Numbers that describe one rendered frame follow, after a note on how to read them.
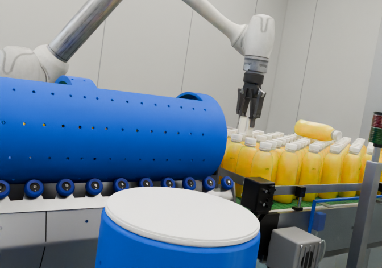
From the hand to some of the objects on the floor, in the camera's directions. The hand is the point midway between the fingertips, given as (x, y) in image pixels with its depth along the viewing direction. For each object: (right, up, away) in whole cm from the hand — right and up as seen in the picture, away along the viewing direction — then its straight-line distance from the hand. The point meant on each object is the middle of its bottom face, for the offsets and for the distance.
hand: (245, 126), depth 151 cm
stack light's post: (+22, -119, -11) cm, 122 cm away
